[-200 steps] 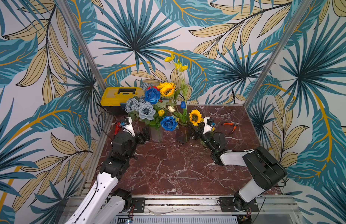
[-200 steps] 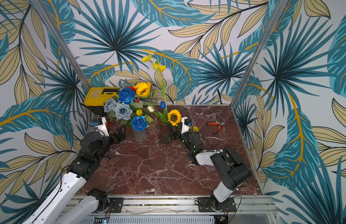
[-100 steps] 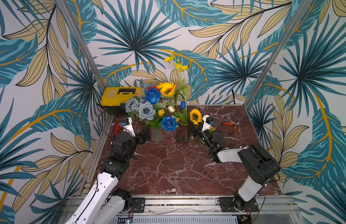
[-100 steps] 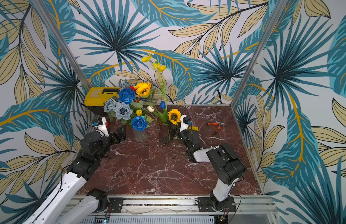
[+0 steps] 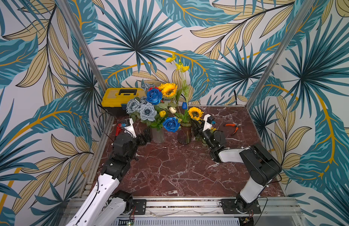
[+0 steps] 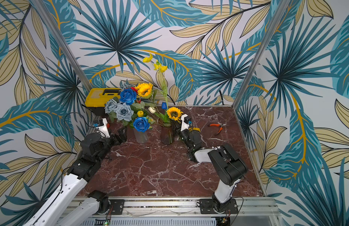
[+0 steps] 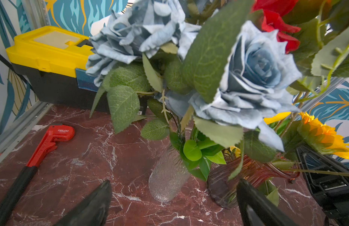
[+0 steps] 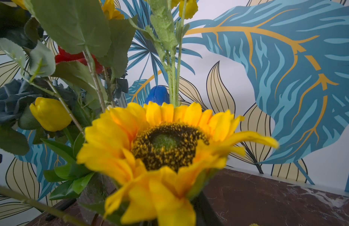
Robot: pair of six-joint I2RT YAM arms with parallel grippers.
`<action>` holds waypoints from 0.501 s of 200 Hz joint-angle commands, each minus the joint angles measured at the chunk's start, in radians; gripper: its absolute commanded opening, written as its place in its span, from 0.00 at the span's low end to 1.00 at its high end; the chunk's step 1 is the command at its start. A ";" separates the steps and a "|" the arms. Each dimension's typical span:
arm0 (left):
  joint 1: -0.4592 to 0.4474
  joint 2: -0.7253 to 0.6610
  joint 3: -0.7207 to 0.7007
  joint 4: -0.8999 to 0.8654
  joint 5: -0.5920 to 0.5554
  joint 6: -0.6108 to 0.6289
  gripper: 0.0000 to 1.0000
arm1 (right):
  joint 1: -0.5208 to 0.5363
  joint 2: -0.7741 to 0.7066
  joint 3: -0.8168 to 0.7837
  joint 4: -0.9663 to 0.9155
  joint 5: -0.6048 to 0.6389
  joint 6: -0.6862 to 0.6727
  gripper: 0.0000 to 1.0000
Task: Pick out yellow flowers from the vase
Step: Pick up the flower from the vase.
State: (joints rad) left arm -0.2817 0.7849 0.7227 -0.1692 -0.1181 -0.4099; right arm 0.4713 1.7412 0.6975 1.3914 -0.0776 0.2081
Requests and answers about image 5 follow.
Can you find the grey rose left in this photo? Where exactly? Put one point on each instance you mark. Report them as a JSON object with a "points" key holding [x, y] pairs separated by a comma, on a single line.
{"points": [[132, 106]]}

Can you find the grey rose back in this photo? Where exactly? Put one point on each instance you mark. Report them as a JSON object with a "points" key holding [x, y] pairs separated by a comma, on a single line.
{"points": [[146, 87]]}

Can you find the red pipe wrench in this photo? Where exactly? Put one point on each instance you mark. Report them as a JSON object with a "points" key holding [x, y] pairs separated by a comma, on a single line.
{"points": [[119, 128]]}

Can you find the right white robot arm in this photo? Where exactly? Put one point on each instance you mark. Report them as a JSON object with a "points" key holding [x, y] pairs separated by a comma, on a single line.
{"points": [[262, 167]]}

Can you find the blue rose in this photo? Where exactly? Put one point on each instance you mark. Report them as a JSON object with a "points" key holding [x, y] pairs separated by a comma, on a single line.
{"points": [[154, 97], [171, 124]]}

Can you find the small blue tulip bud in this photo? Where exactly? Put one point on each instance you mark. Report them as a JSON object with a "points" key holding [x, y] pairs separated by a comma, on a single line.
{"points": [[184, 106]]}

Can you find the dark ribbed glass vase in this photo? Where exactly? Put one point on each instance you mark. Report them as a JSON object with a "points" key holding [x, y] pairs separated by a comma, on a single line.
{"points": [[184, 135]]}

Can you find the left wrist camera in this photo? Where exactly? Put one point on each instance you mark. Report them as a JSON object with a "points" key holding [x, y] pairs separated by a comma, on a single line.
{"points": [[128, 126]]}

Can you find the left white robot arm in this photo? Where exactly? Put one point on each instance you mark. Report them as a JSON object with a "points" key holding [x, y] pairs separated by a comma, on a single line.
{"points": [[103, 205]]}

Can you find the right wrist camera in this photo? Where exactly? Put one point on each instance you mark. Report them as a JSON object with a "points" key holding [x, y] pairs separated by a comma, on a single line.
{"points": [[209, 122]]}

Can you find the red rose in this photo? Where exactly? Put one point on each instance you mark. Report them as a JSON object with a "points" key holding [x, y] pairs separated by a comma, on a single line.
{"points": [[156, 88]]}

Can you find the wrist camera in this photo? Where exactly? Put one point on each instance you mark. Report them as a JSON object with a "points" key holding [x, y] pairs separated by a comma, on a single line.
{"points": [[128, 126], [209, 122]]}

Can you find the grey rose front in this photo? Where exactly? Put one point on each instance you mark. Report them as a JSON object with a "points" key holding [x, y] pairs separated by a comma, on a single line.
{"points": [[147, 112]]}

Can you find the clear glass vase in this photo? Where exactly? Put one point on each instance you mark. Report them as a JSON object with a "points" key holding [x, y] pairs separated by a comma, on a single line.
{"points": [[158, 136]]}

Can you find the grey rose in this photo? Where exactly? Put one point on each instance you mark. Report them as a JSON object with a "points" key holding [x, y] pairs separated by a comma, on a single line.
{"points": [[146, 87], [132, 106], [147, 112]]}

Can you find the tall yellow blossom stem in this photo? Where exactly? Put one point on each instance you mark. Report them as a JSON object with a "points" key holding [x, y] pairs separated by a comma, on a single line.
{"points": [[180, 76]]}

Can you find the orange handled pliers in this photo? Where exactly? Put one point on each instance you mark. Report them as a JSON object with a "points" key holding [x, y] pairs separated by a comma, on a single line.
{"points": [[235, 127]]}

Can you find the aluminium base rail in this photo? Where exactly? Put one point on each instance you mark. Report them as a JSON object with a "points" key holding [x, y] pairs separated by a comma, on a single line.
{"points": [[204, 211]]}

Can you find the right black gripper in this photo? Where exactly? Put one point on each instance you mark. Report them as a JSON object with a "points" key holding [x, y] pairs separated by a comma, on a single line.
{"points": [[201, 129]]}

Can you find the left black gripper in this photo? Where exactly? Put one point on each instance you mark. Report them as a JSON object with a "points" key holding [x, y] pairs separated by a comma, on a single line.
{"points": [[147, 135]]}

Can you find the tall sunflower at back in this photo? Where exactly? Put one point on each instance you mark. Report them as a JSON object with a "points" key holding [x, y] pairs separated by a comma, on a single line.
{"points": [[168, 90]]}

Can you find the cream rosebud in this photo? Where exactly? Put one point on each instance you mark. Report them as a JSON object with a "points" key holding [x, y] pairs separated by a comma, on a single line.
{"points": [[172, 110]]}

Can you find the yellow black toolbox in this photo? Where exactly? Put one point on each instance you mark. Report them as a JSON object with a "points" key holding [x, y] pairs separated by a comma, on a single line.
{"points": [[115, 99]]}

